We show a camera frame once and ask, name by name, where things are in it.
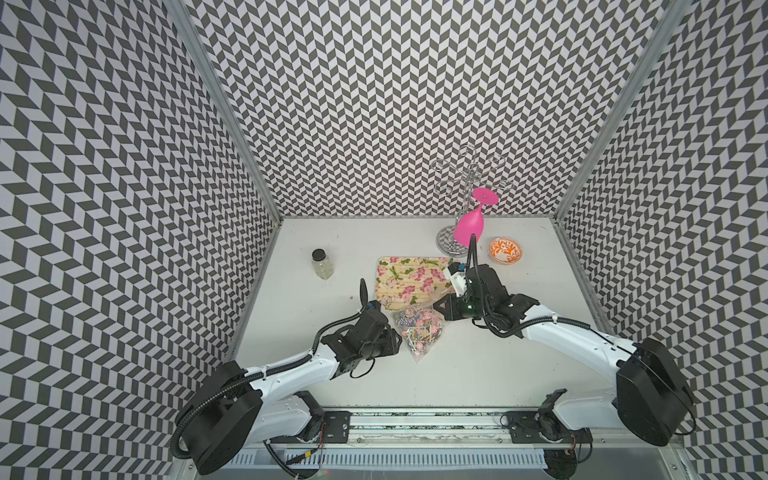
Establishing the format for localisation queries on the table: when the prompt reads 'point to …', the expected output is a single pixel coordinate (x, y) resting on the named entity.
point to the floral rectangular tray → (408, 283)
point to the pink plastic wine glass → (473, 221)
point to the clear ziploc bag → (425, 306)
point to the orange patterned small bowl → (504, 251)
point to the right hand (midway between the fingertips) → (435, 311)
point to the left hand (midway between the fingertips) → (396, 343)
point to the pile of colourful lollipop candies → (420, 328)
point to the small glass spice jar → (323, 266)
